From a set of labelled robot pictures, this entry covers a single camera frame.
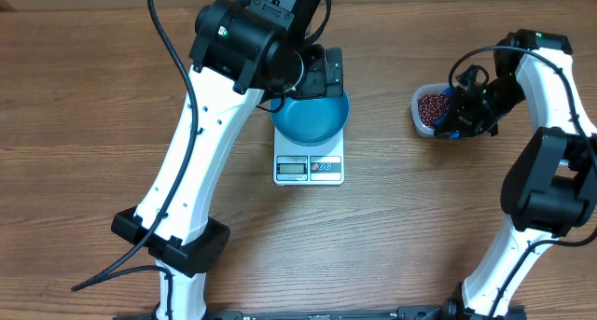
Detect blue plastic measuring scoop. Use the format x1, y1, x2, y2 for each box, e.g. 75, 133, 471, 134
433, 87, 464, 139

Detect red beans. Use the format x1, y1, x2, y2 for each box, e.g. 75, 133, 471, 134
417, 93, 450, 128

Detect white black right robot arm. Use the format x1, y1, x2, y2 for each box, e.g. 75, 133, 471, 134
427, 29, 596, 319

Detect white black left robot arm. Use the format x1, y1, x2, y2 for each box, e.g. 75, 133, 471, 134
111, 0, 350, 319

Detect teal metal bowl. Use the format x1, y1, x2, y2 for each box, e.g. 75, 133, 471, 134
270, 92, 350, 146

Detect white digital kitchen scale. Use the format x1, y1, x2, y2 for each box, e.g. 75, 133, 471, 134
273, 129, 345, 186

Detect clear plastic container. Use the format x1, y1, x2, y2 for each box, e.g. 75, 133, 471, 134
411, 83, 452, 138

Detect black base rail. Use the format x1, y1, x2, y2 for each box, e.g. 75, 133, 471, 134
111, 305, 528, 320

